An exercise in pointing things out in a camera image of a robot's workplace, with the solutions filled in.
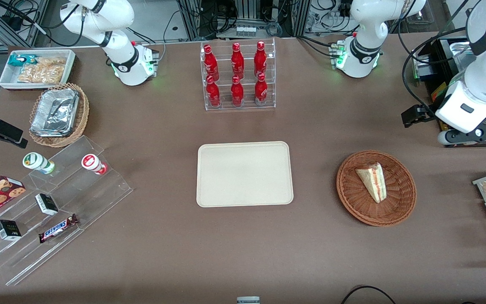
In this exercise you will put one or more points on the teal snack packet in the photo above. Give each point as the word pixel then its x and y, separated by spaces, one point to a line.
pixel 19 60

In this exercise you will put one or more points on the clear acrylic stepped shelf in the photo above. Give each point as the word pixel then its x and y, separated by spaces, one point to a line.
pixel 87 198

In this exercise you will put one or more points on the round brown wicker basket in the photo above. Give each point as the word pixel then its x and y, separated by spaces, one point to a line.
pixel 352 198

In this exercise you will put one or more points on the aluminium foil tray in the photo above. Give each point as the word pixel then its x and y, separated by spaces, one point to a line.
pixel 55 112

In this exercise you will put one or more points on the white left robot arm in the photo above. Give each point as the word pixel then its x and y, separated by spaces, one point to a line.
pixel 363 46

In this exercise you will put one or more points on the triangle sandwich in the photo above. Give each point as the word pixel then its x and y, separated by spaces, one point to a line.
pixel 373 181

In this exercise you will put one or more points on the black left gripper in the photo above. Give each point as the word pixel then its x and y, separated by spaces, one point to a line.
pixel 427 113

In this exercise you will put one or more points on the green-capped yogurt bottle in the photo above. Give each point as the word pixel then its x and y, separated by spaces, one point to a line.
pixel 36 161

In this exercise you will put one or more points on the red-capped yogurt bottle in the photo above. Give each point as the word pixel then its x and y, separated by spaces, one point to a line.
pixel 92 163

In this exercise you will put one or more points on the grey camera mount block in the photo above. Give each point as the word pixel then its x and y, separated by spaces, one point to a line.
pixel 248 300

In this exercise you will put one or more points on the white rectangular bin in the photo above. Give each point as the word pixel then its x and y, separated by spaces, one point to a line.
pixel 6 82

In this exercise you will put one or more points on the beige plastic tray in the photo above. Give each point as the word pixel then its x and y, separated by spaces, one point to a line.
pixel 244 174

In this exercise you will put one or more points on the clear acrylic bottle rack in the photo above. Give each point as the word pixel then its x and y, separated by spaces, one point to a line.
pixel 268 105

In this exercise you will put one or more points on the black electronics box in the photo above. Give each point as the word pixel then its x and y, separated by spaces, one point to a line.
pixel 441 59

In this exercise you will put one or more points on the red cola bottle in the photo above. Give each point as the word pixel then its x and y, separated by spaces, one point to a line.
pixel 213 93
pixel 260 57
pixel 261 90
pixel 210 63
pixel 237 59
pixel 237 92

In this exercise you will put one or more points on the Snickers chocolate bar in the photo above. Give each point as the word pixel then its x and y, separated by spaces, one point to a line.
pixel 57 229

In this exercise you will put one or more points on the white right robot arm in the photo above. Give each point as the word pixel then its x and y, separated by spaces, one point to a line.
pixel 118 50

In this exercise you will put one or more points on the small black carton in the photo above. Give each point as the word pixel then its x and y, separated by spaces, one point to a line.
pixel 47 204
pixel 8 230

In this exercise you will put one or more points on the oval tan wicker basket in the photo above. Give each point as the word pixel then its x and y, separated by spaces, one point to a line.
pixel 83 114

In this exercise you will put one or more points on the clear bag of fried snacks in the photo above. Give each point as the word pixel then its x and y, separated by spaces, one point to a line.
pixel 40 75
pixel 53 62

